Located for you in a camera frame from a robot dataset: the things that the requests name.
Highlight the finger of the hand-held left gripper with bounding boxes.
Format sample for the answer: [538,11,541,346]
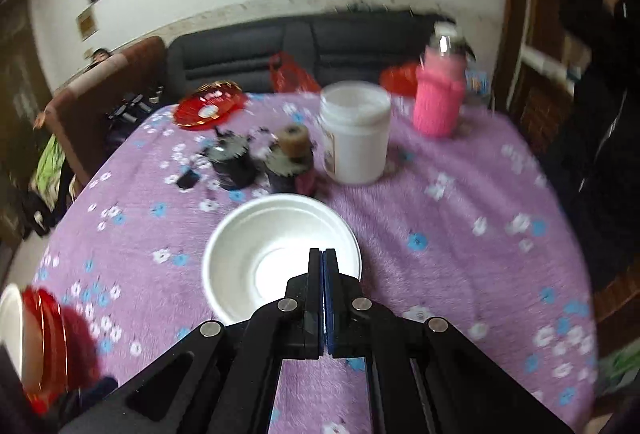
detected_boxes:
[75,376,120,411]

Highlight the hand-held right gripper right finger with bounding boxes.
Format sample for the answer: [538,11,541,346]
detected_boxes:
[323,247,576,434]

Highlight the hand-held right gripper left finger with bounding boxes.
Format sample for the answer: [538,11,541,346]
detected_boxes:
[60,247,324,434]

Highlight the red plate with gold rim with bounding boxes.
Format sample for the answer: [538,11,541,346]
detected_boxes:
[379,63,426,98]
[173,81,249,130]
[21,286,103,416]

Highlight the white paper bowl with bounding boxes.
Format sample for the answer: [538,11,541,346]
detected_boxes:
[202,193,362,326]

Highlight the beige bowl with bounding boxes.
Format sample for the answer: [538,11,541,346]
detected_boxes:
[0,283,32,382]

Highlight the black jar with cork lid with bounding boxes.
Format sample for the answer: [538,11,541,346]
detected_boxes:
[264,123,317,196]

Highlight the purple floral tablecloth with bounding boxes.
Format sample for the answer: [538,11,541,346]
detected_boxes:
[30,89,602,434]

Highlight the white plastic jar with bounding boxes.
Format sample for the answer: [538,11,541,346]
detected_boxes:
[319,81,392,185]

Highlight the black binder clip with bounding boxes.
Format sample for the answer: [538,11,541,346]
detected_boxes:
[177,167,202,191]

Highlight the red plastic bag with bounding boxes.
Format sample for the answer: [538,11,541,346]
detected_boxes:
[268,51,321,94]

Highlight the green cloth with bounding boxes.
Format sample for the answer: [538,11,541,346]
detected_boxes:
[30,133,69,206]

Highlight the bottle with pink knitted sleeve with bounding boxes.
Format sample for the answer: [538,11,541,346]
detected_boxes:
[412,21,469,138]

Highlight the dark grey sofa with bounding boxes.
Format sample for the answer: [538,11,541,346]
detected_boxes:
[166,11,453,96]

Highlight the black bag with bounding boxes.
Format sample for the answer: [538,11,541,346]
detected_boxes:
[106,86,166,146]

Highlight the clear plastic bag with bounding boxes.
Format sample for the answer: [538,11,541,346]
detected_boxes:
[465,66,494,96]

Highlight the brown armchair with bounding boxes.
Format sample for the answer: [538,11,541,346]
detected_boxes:
[47,36,169,181]

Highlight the small wall plaque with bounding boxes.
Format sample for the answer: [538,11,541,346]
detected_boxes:
[75,4,100,40]

